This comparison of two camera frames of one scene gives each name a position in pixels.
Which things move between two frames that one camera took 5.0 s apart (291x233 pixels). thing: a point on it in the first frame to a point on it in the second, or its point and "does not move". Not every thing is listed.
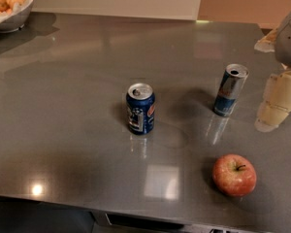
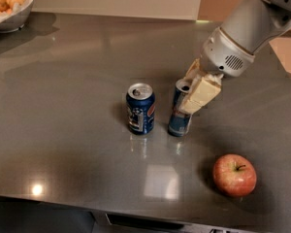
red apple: (235, 175) does not move
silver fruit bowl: (16, 23) does not move
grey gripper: (289, 42) to (223, 54)
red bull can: (232, 83) to (179, 122)
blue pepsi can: (141, 108) does not move
